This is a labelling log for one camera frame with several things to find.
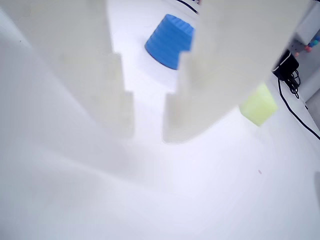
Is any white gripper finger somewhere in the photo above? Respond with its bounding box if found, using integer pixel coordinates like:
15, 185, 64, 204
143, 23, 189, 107
0, 0, 136, 141
163, 0, 311, 144

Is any white box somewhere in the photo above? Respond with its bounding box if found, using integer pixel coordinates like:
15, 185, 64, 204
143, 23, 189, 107
294, 0, 320, 46

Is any black power cable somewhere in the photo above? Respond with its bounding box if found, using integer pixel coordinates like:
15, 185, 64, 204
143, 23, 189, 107
277, 69, 320, 141

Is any blue ribbed cylinder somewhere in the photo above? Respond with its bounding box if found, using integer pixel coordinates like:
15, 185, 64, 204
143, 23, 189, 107
144, 13, 195, 71

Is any pale yellow foam block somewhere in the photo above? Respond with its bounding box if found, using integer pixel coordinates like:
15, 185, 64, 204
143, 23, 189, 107
238, 82, 279, 127

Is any thin dark cable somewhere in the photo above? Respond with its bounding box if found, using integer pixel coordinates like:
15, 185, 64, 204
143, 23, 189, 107
175, 0, 200, 15

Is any white power strip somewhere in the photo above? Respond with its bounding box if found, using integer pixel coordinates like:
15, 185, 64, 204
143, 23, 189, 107
287, 34, 310, 60

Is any black power adapter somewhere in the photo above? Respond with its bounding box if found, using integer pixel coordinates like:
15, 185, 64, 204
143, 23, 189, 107
272, 49, 300, 80

